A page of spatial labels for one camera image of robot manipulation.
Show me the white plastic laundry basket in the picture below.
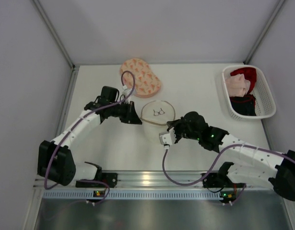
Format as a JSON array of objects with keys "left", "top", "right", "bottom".
[{"left": 222, "top": 65, "right": 276, "bottom": 121}]

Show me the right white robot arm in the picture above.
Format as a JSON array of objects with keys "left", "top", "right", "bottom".
[{"left": 159, "top": 111, "right": 295, "bottom": 201}]

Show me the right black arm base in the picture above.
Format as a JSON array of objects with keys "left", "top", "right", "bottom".
[{"left": 202, "top": 172, "right": 244, "bottom": 189}]

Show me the white slotted cable duct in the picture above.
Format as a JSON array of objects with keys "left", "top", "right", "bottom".
[{"left": 43, "top": 190, "right": 235, "bottom": 200}]

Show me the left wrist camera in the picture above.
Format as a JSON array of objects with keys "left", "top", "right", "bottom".
[{"left": 122, "top": 85, "right": 133, "bottom": 97}]

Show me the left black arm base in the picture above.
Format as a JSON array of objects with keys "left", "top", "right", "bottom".
[{"left": 75, "top": 172, "right": 118, "bottom": 188}]

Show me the pink garment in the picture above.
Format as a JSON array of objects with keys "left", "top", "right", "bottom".
[{"left": 225, "top": 74, "right": 250, "bottom": 97}]

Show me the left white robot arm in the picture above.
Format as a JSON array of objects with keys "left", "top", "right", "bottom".
[{"left": 37, "top": 86, "right": 142, "bottom": 186}]

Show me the white round mesh laundry bag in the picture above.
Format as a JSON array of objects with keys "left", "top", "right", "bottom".
[{"left": 141, "top": 101, "right": 176, "bottom": 144}]

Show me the red garment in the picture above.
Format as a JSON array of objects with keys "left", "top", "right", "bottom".
[{"left": 230, "top": 67, "right": 257, "bottom": 94}]

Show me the black garment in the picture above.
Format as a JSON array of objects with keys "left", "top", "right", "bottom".
[{"left": 230, "top": 94, "right": 256, "bottom": 116}]

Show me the aluminium mounting rail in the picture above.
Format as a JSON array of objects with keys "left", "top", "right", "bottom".
[{"left": 33, "top": 171, "right": 273, "bottom": 190}]

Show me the pink floral laundry bag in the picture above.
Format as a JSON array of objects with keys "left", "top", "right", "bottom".
[{"left": 119, "top": 58, "right": 162, "bottom": 98}]

